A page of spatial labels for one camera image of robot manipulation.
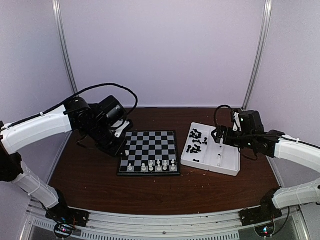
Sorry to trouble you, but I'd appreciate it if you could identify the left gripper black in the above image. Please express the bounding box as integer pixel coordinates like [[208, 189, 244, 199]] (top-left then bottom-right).
[[87, 120, 128, 158]]

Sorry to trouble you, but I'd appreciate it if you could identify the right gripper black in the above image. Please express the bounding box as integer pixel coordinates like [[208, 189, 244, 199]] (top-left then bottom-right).
[[211, 125, 255, 150]]

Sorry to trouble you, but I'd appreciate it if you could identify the white chess queen piece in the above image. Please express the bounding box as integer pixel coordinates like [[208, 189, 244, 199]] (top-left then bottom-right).
[[127, 163, 134, 172]]

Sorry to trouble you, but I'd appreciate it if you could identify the black white chessboard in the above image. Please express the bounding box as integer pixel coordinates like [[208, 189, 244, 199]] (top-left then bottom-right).
[[117, 130, 181, 176]]

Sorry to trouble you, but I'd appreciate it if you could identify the white chess king piece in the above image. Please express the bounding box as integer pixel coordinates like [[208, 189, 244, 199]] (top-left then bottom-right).
[[148, 164, 154, 172]]

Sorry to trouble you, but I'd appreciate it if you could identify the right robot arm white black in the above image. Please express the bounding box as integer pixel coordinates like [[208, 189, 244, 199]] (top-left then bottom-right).
[[211, 126, 320, 221]]

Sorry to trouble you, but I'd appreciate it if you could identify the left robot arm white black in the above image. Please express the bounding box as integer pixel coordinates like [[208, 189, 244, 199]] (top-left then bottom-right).
[[0, 96, 132, 222]]

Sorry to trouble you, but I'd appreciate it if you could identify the black chess pieces upper cluster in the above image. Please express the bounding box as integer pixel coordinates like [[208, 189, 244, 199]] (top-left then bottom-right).
[[189, 128, 208, 145]]

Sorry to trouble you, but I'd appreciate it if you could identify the black chess pieces cluster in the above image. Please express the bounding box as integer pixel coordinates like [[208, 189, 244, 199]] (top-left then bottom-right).
[[189, 128, 208, 145], [186, 144, 202, 154]]

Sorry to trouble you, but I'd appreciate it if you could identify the white chess pieces pile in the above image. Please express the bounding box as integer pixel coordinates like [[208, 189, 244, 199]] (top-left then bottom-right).
[[216, 145, 223, 167]]

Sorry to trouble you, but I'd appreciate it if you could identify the black chess pieces lower cluster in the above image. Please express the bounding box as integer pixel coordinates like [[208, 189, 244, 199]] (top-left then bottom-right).
[[186, 144, 202, 154]]

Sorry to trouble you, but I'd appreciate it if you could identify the left controller board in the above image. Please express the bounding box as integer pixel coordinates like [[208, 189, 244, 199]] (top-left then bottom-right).
[[53, 223, 75, 239]]

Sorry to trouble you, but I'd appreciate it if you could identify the controller board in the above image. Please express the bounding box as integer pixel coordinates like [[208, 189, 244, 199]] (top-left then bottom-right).
[[254, 223, 275, 238], [53, 223, 75, 239]]

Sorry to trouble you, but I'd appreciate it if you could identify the right controller board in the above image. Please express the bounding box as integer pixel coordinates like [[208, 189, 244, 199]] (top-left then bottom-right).
[[254, 223, 275, 238]]

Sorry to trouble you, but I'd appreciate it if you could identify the white plastic tray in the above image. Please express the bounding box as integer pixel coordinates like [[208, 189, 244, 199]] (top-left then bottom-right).
[[180, 122, 240, 176]]

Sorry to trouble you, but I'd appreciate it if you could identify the right black cable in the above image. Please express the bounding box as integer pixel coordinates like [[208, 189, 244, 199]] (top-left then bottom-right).
[[214, 104, 235, 131]]

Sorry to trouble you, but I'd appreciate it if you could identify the black cable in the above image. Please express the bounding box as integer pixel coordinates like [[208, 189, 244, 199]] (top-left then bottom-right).
[[4, 83, 140, 131], [214, 104, 235, 131]]

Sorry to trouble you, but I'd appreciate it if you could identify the left black cable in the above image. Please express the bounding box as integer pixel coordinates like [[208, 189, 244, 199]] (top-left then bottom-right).
[[4, 83, 140, 131]]

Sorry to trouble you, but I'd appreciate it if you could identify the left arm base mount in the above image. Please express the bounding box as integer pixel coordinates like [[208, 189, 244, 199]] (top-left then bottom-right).
[[42, 189, 90, 227]]

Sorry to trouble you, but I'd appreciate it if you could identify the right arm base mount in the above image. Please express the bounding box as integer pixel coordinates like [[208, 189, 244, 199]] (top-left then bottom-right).
[[238, 187, 283, 227]]

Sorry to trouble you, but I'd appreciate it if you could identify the aluminium front rail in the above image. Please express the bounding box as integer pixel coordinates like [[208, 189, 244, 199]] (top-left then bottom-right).
[[18, 199, 311, 240]]

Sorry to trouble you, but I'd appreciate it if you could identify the right aluminium frame post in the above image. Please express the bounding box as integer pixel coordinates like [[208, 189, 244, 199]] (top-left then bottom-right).
[[241, 0, 273, 110]]

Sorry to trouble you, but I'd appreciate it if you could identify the aluminium frame post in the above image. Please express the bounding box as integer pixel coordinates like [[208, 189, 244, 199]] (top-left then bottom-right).
[[241, 0, 273, 110], [52, 0, 79, 95]]

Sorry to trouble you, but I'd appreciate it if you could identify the left aluminium frame post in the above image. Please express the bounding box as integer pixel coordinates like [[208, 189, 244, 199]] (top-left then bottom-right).
[[52, 0, 79, 95]]

